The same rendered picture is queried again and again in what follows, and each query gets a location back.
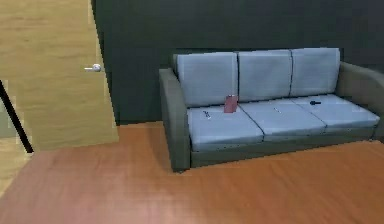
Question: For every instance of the small dark thin object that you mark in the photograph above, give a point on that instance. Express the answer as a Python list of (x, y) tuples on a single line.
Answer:
[(207, 114)]

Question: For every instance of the red box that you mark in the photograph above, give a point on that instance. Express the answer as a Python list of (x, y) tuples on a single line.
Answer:
[(230, 103)]

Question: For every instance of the small pale thin object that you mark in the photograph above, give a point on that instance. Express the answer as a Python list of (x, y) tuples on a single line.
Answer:
[(277, 110)]

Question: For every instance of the grey sofa with pale cushions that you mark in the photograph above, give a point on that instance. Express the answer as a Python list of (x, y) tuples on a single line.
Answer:
[(283, 120)]

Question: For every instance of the small black object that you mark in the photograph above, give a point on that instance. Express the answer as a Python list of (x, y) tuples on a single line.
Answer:
[(314, 102)]

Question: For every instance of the light wooden room door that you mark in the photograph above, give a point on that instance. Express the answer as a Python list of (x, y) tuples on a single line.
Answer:
[(50, 83)]

